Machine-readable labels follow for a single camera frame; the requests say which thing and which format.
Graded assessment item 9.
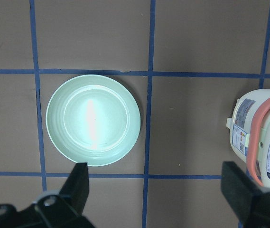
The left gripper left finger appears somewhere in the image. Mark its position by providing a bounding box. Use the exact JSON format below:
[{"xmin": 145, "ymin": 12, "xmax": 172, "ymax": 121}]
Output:
[{"xmin": 0, "ymin": 163, "xmax": 94, "ymax": 228}]

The left green plate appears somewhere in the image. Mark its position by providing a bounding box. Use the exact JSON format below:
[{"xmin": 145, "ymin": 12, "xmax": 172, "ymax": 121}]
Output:
[{"xmin": 45, "ymin": 75, "xmax": 141, "ymax": 167}]

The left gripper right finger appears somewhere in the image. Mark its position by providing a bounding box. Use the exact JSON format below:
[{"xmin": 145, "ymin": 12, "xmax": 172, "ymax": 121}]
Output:
[{"xmin": 221, "ymin": 161, "xmax": 270, "ymax": 228}]

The white rice cooker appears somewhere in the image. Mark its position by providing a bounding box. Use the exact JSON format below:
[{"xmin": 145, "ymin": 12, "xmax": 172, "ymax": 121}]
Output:
[{"xmin": 226, "ymin": 89, "xmax": 270, "ymax": 189}]

